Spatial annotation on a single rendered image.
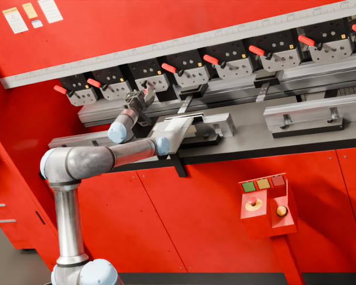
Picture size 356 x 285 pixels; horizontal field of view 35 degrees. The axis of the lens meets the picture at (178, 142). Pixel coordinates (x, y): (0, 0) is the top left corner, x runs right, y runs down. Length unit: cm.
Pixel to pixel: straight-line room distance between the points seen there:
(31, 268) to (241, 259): 167
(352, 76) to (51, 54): 137
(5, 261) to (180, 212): 182
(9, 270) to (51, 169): 223
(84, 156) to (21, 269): 226
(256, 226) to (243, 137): 47
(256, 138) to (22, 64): 118
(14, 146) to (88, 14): 86
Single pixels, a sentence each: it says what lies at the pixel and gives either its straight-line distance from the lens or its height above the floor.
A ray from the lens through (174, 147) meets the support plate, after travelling 243.
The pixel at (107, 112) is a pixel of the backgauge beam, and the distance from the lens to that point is 313.
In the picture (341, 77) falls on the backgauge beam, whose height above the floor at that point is 94.
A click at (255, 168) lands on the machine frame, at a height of 77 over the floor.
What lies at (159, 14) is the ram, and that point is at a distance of 236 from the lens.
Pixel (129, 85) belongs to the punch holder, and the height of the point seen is 122.
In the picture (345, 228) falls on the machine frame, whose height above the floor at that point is 39.
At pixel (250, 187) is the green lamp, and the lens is 235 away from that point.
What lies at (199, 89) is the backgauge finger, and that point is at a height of 102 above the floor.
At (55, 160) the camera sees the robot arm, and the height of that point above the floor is 134.
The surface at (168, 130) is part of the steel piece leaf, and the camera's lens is 254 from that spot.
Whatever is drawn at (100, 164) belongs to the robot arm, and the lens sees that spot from 197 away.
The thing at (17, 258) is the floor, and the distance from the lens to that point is 426.
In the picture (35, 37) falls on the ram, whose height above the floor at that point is 156.
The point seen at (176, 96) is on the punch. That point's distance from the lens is 258.
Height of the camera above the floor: 219
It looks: 29 degrees down
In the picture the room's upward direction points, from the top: 24 degrees counter-clockwise
